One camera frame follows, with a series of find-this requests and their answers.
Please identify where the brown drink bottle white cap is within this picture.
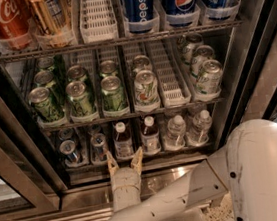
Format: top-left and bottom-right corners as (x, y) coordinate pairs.
(113, 122), (135, 160)

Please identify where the clear water bottle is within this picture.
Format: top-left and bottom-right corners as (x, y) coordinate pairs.
(164, 115), (186, 151)
(186, 109), (212, 147)

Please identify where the blue silver can front right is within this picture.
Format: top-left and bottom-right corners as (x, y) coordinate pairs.
(90, 133), (109, 165)

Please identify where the white green can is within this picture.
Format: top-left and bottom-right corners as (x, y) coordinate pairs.
(134, 70), (161, 113)
(131, 55), (153, 76)

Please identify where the blue silver can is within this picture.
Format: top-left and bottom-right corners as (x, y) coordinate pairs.
(90, 133), (109, 165)
(59, 139), (82, 165)

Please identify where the red coca-cola can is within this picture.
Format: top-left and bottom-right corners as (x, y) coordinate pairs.
(0, 0), (30, 50)

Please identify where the steel fridge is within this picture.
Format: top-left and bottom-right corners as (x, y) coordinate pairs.
(0, 0), (277, 221)

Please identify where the white can middle right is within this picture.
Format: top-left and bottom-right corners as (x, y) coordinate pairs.
(190, 45), (215, 79)

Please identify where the clear water bottle left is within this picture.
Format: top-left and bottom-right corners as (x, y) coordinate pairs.
(164, 115), (186, 151)

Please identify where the blue pepsi can left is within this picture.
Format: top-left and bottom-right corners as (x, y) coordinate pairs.
(122, 0), (154, 34)

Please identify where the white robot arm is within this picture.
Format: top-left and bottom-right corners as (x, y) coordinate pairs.
(108, 119), (277, 221)

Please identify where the empty white shelf tray middle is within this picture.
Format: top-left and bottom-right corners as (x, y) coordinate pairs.
(146, 40), (191, 108)

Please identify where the clear water bottle right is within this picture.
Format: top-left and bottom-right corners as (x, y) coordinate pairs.
(186, 109), (212, 147)

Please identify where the white can front right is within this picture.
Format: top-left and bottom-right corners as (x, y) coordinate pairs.
(194, 59), (223, 95)

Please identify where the green can middle far left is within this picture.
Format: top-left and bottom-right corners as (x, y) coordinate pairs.
(32, 68), (66, 109)

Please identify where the green can rear far left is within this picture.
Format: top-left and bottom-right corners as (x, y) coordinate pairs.
(37, 55), (65, 78)

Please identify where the white green can rear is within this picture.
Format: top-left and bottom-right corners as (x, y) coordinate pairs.
(131, 55), (153, 76)

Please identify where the white can rear right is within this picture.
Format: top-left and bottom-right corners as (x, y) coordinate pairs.
(176, 33), (204, 65)

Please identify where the green can front far left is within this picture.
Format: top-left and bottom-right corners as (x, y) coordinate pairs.
(28, 87), (65, 123)

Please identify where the gold soda can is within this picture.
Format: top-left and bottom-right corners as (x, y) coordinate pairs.
(27, 0), (71, 48)

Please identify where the blue silver can front left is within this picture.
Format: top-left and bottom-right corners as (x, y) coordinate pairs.
(59, 139), (82, 165)

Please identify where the empty white shelf tray top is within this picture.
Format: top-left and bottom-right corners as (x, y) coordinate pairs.
(79, 0), (118, 43)

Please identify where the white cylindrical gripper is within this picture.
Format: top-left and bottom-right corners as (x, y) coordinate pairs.
(106, 147), (143, 212)

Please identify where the empty white shelf tray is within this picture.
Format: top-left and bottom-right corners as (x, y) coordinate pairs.
(146, 40), (191, 108)
(79, 0), (118, 43)

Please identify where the white green can front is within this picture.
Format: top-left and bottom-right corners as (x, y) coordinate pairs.
(134, 70), (161, 113)

